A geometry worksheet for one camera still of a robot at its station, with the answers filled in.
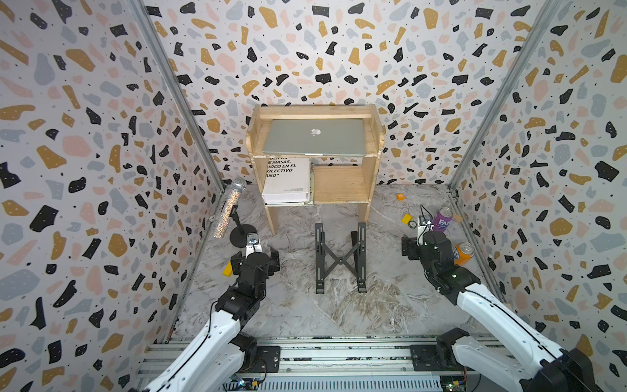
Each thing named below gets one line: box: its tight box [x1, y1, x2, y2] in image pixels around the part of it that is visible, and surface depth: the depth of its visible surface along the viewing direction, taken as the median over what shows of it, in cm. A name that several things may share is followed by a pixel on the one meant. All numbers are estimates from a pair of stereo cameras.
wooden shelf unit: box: [245, 103, 385, 237], surface depth 83 cm
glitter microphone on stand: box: [213, 177, 247, 240], surface depth 87 cm
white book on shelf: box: [262, 157, 315, 207], surface depth 87 cm
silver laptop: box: [262, 119, 368, 157], surface depth 78 cm
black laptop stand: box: [314, 222, 367, 294], surface depth 91 cm
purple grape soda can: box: [432, 206, 454, 233], surface depth 100 cm
